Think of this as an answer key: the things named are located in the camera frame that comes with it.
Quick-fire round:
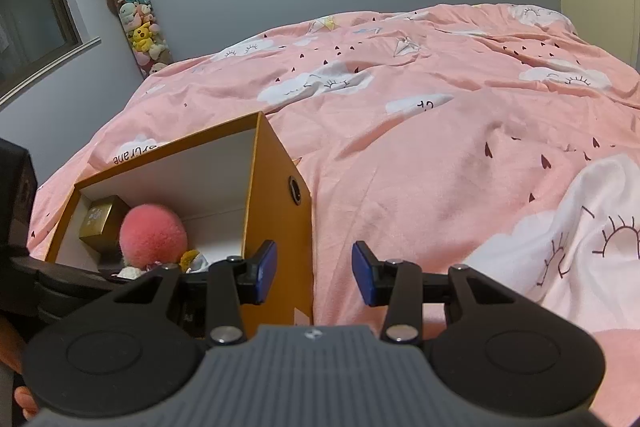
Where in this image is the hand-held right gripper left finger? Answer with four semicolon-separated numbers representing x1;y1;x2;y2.
112;240;279;348

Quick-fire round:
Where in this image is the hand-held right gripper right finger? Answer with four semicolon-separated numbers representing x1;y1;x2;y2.
351;241;506;344

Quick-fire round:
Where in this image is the brown blue plush keychain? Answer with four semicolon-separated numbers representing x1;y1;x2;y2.
179;249;211;274

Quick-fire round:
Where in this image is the small gold box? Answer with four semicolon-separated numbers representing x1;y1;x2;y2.
78;195;132;255

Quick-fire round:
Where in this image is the yellow cardboard box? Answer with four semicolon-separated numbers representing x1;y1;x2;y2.
44;111;315;340

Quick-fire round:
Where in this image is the pink fluffy ball plush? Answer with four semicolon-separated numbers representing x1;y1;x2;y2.
118;203;188;269

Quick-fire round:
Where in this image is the person's left hand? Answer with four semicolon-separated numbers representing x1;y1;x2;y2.
0;316;40;424

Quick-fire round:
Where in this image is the pink printed blanket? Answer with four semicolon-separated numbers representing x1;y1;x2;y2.
25;2;640;427

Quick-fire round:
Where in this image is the window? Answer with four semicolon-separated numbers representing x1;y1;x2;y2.
0;0;101;108

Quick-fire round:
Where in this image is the clear tube of plush toys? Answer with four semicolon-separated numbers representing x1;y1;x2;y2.
105;0;175;80

